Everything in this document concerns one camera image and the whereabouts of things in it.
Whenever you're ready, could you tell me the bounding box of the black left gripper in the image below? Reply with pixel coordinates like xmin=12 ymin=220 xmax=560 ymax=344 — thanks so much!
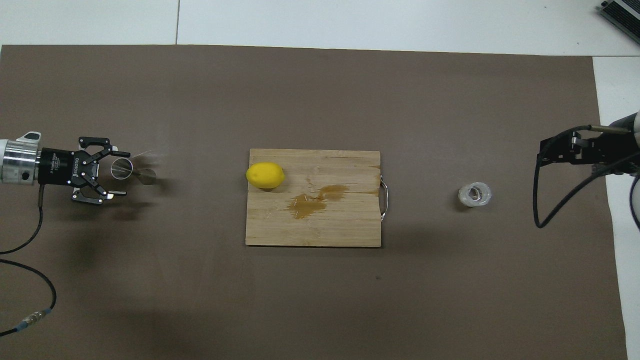
xmin=39 ymin=136 xmax=132 ymax=206

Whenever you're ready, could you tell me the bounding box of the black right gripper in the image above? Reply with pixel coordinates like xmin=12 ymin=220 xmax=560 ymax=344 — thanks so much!
xmin=537 ymin=131 xmax=640 ymax=174

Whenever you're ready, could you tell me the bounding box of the metal double jigger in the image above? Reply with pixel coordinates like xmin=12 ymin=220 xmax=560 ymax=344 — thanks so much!
xmin=110 ymin=156 xmax=157 ymax=186

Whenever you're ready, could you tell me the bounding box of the black ribbed device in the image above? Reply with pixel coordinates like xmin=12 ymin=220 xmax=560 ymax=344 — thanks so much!
xmin=600 ymin=0 xmax=640 ymax=47

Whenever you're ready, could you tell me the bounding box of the yellow lemon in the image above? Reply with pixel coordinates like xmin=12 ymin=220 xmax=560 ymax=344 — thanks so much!
xmin=245 ymin=162 xmax=286 ymax=190

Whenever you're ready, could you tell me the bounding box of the wooden cutting board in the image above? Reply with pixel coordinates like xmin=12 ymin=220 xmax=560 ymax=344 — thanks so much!
xmin=245 ymin=148 xmax=390 ymax=248

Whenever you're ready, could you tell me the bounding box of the brown paper table mat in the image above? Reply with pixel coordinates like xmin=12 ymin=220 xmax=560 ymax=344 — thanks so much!
xmin=0 ymin=45 xmax=628 ymax=360

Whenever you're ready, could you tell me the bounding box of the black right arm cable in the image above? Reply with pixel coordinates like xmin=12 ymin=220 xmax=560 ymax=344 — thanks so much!
xmin=532 ymin=125 xmax=640 ymax=229

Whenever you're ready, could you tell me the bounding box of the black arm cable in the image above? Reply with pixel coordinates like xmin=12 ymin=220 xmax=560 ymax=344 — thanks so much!
xmin=0 ymin=184 xmax=57 ymax=337
xmin=532 ymin=125 xmax=640 ymax=229

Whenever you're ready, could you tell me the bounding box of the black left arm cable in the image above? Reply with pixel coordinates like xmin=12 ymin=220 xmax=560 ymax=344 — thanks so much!
xmin=0 ymin=184 xmax=57 ymax=337

